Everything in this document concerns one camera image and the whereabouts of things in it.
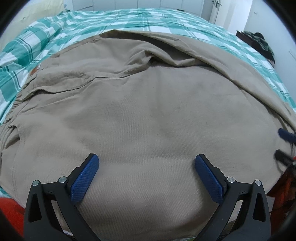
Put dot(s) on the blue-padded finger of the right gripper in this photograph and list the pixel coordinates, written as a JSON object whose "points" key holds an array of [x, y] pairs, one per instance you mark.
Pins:
{"points": [[287, 136], [284, 158]]}

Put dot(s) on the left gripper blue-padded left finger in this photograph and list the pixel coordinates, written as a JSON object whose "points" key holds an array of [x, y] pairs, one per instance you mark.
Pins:
{"points": [[41, 222]]}

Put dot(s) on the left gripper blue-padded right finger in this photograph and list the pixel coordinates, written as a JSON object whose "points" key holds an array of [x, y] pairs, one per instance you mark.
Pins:
{"points": [[253, 220]]}

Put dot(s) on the beige khaki pants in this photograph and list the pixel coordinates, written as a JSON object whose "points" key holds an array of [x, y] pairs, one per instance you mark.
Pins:
{"points": [[115, 211]]}

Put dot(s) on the orange red cloth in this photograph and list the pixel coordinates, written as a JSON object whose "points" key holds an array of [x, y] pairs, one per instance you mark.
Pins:
{"points": [[14, 214]]}

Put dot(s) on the white door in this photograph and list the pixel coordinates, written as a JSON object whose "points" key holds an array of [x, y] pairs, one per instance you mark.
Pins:
{"points": [[231, 15]]}

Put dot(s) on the teal white plaid bedsheet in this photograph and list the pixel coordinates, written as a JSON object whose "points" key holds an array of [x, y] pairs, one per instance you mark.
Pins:
{"points": [[69, 25]]}

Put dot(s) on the cream pillow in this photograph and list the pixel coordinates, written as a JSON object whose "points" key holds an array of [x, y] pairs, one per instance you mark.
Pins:
{"points": [[31, 12]]}

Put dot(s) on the white wardrobe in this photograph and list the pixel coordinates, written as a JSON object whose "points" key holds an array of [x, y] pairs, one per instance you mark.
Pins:
{"points": [[92, 5]]}

